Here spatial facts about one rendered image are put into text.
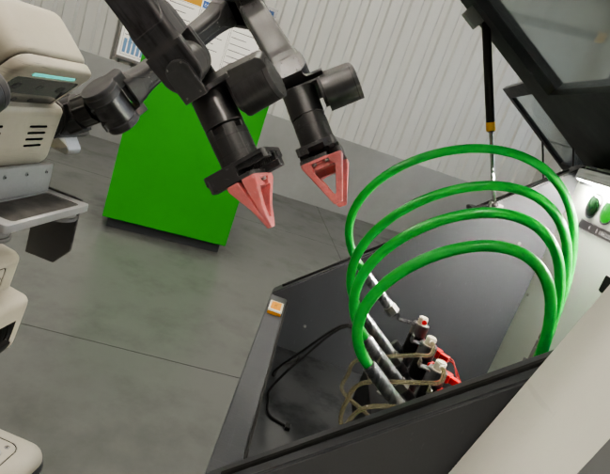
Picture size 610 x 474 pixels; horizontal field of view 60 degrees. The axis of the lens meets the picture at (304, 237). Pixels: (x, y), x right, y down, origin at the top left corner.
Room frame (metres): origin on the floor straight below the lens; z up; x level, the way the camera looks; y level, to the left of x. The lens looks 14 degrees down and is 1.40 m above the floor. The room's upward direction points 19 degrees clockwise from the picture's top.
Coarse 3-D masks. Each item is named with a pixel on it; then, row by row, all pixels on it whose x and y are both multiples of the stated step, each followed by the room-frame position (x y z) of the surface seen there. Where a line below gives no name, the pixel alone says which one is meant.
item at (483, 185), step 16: (432, 192) 0.77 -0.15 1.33; (448, 192) 0.77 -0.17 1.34; (464, 192) 0.77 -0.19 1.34; (512, 192) 0.77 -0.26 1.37; (528, 192) 0.77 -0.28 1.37; (400, 208) 0.77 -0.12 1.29; (544, 208) 0.77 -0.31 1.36; (384, 224) 0.76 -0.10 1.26; (560, 224) 0.77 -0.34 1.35; (368, 240) 0.76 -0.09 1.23; (560, 240) 0.78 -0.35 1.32; (352, 256) 0.77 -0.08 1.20; (352, 272) 0.76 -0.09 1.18; (368, 320) 0.76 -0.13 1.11; (384, 336) 0.77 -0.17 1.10; (384, 352) 0.76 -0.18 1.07
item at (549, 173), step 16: (480, 144) 0.85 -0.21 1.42; (416, 160) 0.85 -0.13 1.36; (528, 160) 0.85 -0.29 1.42; (384, 176) 0.84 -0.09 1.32; (368, 192) 0.85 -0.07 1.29; (560, 192) 0.85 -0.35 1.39; (352, 208) 0.85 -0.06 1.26; (352, 224) 0.85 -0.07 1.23; (576, 224) 0.85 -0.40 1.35; (352, 240) 0.85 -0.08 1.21; (576, 240) 0.85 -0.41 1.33; (576, 256) 0.85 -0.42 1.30
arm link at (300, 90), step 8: (312, 80) 0.90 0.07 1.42; (320, 80) 0.90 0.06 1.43; (296, 88) 0.89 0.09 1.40; (304, 88) 0.89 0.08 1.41; (312, 88) 0.90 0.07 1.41; (320, 88) 0.89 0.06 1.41; (288, 96) 0.89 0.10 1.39; (296, 96) 0.88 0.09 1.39; (304, 96) 0.88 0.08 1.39; (312, 96) 0.89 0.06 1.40; (288, 104) 0.89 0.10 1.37; (296, 104) 0.88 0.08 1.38; (304, 104) 0.88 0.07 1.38; (312, 104) 0.88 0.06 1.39; (320, 104) 0.89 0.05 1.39; (328, 104) 0.90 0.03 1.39; (288, 112) 0.90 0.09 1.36; (296, 112) 0.88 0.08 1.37; (304, 112) 0.87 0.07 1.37
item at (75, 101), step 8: (64, 96) 1.14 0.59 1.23; (72, 96) 1.15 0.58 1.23; (80, 96) 1.13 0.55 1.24; (64, 104) 1.12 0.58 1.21; (72, 104) 1.13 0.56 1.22; (80, 104) 1.13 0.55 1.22; (72, 112) 1.13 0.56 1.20; (80, 112) 1.13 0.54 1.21; (88, 112) 1.13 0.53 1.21; (72, 120) 1.12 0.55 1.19; (80, 120) 1.13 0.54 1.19; (88, 120) 1.14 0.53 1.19; (96, 120) 1.15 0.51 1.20; (72, 128) 1.13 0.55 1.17; (80, 128) 1.14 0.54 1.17; (88, 128) 1.17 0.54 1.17; (64, 136) 1.13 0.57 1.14; (72, 136) 1.17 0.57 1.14; (80, 136) 1.20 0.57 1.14
